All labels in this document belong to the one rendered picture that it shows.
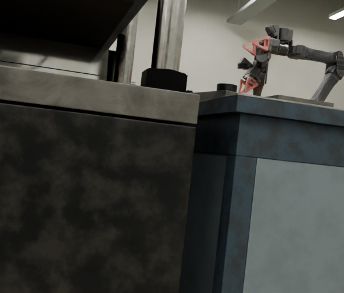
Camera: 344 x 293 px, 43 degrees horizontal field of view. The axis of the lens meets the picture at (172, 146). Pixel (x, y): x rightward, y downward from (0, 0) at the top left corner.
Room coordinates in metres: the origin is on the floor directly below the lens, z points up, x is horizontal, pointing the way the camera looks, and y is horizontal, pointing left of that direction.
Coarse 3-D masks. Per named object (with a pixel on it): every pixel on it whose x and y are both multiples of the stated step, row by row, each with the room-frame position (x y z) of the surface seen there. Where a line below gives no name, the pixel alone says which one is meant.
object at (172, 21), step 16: (160, 0) 0.91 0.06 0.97; (176, 0) 0.90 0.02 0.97; (160, 16) 0.91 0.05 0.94; (176, 16) 0.90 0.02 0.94; (160, 32) 0.91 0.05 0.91; (176, 32) 0.91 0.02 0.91; (160, 48) 0.90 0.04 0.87; (176, 48) 0.91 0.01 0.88; (160, 64) 0.90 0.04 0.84; (176, 64) 0.91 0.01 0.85; (144, 80) 0.91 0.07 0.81; (160, 80) 0.89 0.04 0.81; (176, 80) 0.90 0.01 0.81
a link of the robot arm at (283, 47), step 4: (280, 40) 2.10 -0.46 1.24; (284, 40) 2.10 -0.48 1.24; (280, 44) 2.09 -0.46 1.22; (284, 44) 2.10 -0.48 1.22; (288, 44) 2.11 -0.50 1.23; (280, 48) 2.08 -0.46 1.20; (284, 48) 2.09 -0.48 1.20; (288, 48) 2.10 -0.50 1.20; (280, 52) 2.09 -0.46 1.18; (284, 52) 2.10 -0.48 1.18
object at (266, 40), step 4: (268, 36) 2.02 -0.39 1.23; (252, 40) 2.02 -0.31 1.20; (256, 40) 2.02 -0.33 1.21; (260, 40) 2.03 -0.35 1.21; (264, 40) 2.03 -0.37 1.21; (268, 40) 2.02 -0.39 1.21; (256, 44) 2.02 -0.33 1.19; (264, 44) 2.03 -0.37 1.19; (268, 44) 2.02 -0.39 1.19; (260, 48) 2.03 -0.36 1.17; (264, 48) 2.02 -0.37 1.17
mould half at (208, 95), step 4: (192, 92) 1.81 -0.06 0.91; (196, 92) 1.79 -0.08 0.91; (200, 92) 1.77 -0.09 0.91; (204, 92) 1.75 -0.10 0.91; (208, 92) 1.73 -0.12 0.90; (212, 92) 1.71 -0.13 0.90; (216, 92) 1.69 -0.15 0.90; (220, 92) 1.67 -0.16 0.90; (224, 92) 1.65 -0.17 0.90; (228, 92) 1.65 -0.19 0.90; (232, 92) 1.66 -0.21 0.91; (236, 92) 1.67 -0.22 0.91; (200, 96) 1.77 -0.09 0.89; (204, 96) 1.75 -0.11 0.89; (208, 96) 1.72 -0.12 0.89; (212, 96) 1.70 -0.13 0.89; (216, 96) 1.68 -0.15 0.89; (220, 96) 1.66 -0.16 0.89; (200, 100) 1.76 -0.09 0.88
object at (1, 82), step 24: (0, 72) 0.77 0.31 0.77; (24, 72) 0.78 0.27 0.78; (0, 96) 0.77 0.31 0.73; (24, 96) 0.79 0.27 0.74; (48, 96) 0.80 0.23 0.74; (72, 96) 0.81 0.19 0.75; (96, 96) 0.82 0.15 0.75; (120, 96) 0.83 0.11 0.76; (144, 96) 0.85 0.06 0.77; (168, 96) 0.86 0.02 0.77; (192, 96) 0.88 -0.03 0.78; (168, 120) 0.86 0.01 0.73; (192, 120) 0.88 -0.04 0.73
